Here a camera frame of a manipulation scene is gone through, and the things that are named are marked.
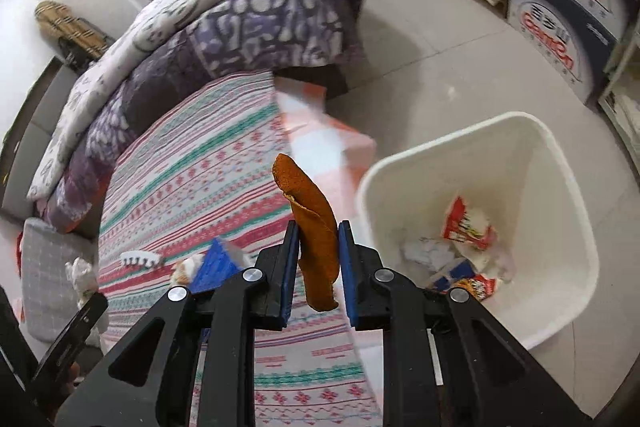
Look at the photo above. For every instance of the pink checked cloth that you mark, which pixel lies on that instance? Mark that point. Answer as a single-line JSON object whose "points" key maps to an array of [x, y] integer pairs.
{"points": [[320, 127]]}

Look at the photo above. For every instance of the red snack packet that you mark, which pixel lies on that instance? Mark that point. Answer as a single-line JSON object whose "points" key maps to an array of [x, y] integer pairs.
{"points": [[462, 224]]}

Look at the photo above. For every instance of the grey checked cushion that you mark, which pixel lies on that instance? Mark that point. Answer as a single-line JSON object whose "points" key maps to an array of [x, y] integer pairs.
{"points": [[45, 277]]}

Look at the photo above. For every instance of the purple patterned blanket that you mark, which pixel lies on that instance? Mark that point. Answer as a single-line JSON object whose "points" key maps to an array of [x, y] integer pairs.
{"points": [[260, 17]]}

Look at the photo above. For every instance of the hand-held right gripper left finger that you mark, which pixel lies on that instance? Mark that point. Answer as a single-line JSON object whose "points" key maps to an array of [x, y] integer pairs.
{"points": [[287, 272]]}

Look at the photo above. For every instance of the black bag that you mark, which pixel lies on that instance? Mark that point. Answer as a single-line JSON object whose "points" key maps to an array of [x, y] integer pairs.
{"points": [[75, 54]]}

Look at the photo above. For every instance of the white paper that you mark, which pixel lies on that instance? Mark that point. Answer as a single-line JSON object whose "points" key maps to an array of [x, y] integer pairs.
{"points": [[425, 252]]}

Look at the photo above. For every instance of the striped patterned tablecloth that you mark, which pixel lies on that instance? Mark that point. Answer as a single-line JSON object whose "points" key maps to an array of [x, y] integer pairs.
{"points": [[200, 167]]}

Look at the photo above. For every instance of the grey bed headboard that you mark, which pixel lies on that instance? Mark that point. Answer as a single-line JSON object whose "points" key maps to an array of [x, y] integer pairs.
{"points": [[45, 117]]}

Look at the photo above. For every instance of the white hair claw clip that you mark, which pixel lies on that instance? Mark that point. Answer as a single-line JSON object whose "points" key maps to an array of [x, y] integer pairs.
{"points": [[145, 259]]}

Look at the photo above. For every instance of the white plastic bin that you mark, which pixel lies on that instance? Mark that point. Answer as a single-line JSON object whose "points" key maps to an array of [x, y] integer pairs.
{"points": [[525, 167]]}

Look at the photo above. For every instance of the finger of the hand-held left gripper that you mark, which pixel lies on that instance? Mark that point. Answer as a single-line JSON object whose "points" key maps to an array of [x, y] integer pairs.
{"points": [[70, 342]]}

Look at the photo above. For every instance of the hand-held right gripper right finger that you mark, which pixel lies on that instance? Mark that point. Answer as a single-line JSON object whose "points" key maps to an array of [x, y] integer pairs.
{"points": [[347, 277]]}

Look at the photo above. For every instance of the orange peel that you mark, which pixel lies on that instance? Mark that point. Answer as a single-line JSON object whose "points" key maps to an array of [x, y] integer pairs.
{"points": [[315, 227]]}

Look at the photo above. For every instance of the orange white wrapper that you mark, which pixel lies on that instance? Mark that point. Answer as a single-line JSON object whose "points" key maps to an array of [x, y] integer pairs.
{"points": [[184, 271]]}

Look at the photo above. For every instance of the white plastic bag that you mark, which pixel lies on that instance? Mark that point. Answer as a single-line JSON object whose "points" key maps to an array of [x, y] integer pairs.
{"points": [[82, 277]]}

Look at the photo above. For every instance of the plaid coat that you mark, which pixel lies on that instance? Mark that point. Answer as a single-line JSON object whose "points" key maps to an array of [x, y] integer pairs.
{"points": [[65, 19]]}

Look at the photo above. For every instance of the blue flat box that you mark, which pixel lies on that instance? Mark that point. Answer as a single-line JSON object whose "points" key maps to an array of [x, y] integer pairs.
{"points": [[215, 264]]}

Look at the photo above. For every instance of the white printed paper bag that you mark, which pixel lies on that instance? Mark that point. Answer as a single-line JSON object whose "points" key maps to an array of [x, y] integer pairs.
{"points": [[450, 274]]}

